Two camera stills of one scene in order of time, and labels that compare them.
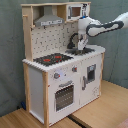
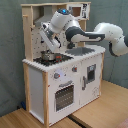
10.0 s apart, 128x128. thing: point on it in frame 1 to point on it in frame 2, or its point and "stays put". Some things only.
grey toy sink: [79, 52] stays put
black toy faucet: [71, 45] stays put
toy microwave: [75, 11] stays put
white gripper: [82, 43] to [50, 37]
